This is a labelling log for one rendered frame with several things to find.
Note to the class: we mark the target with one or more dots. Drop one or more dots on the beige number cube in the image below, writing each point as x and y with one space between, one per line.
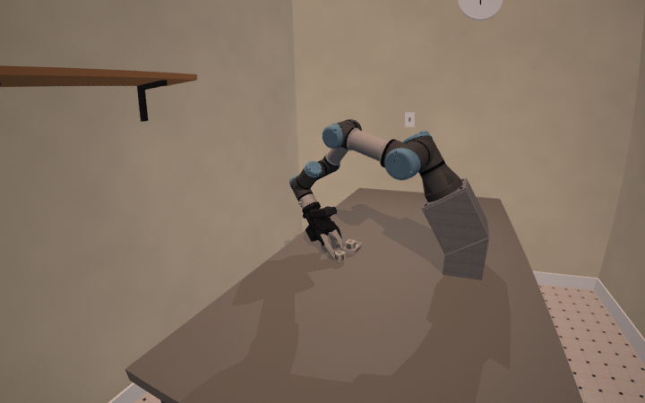
350 244
340 256

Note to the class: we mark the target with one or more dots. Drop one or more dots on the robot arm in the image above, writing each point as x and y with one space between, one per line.
402 160

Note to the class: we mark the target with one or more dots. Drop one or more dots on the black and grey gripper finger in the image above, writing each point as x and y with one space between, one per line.
324 241
336 239

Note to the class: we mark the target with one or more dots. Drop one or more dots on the beige rectangular tray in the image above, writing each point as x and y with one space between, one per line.
359 245

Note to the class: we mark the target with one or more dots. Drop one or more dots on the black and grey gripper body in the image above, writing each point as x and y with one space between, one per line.
324 224

